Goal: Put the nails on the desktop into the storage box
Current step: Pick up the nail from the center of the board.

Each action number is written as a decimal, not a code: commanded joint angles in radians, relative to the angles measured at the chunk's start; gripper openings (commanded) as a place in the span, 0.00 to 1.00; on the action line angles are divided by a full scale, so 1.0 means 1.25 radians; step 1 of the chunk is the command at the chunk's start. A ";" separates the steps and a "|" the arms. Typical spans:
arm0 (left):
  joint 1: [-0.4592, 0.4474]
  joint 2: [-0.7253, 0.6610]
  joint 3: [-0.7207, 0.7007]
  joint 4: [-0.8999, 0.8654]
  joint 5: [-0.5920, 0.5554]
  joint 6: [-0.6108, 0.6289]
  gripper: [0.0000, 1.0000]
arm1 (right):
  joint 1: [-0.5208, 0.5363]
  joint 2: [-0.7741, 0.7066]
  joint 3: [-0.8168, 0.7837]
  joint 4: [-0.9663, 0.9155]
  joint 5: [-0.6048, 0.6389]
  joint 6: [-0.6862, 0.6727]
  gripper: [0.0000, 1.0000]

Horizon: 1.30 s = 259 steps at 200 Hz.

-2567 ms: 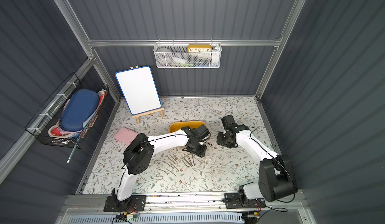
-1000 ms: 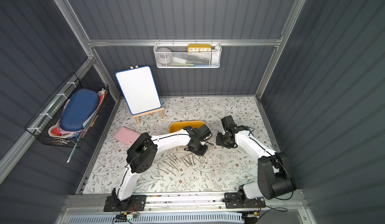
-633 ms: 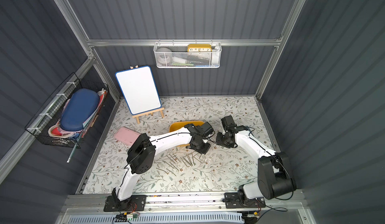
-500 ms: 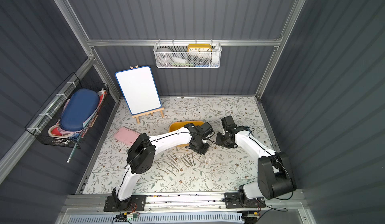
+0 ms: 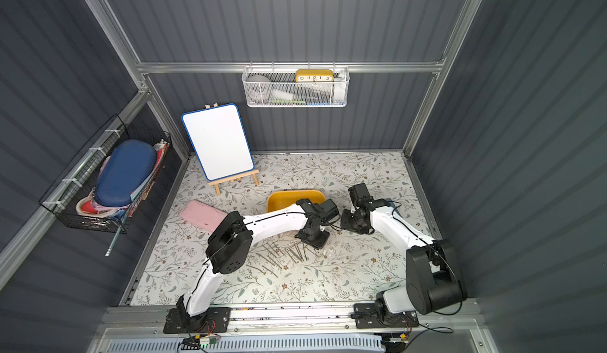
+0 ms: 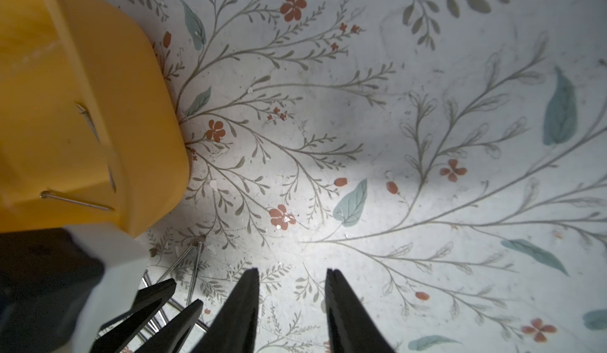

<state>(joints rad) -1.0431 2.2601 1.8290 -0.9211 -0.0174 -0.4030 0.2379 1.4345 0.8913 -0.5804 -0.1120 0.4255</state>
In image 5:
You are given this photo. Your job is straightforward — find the blue oval case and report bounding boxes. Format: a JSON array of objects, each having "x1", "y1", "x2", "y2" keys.
[{"x1": 94, "y1": 140, "x2": 157, "y2": 208}]

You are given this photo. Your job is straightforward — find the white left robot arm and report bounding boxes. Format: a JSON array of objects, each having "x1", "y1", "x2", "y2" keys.
[{"x1": 176, "y1": 199, "x2": 339, "y2": 326}]

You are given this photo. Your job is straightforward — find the pink phone case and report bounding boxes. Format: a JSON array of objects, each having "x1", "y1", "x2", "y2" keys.
[{"x1": 180, "y1": 200, "x2": 227, "y2": 233}]

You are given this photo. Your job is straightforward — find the wooden easel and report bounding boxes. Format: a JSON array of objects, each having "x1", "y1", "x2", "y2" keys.
[{"x1": 204, "y1": 103, "x2": 259, "y2": 194}]

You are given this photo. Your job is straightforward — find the yellow clock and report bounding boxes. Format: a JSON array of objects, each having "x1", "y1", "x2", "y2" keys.
[{"x1": 295, "y1": 69, "x2": 334, "y2": 84}]

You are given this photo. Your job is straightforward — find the yellow plastic storage box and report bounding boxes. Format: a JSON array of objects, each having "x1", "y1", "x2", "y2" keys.
[{"x1": 267, "y1": 190, "x2": 326, "y2": 212}]

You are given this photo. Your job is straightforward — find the white wire wall basket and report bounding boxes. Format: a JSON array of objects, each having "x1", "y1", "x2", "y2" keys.
[{"x1": 242, "y1": 66, "x2": 350, "y2": 108}]

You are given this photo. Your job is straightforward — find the white board with blue frame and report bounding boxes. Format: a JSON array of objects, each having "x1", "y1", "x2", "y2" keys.
[{"x1": 181, "y1": 103, "x2": 255, "y2": 182}]

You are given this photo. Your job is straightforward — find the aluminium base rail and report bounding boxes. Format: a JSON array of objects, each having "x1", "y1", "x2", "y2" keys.
[{"x1": 95, "y1": 299, "x2": 485, "y2": 338}]

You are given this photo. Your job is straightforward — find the black wire side basket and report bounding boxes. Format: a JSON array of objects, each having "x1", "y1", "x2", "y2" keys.
[{"x1": 40, "y1": 117, "x2": 172, "y2": 234}]

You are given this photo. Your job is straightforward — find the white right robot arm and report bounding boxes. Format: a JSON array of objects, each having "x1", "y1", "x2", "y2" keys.
[{"x1": 341, "y1": 183, "x2": 468, "y2": 316}]

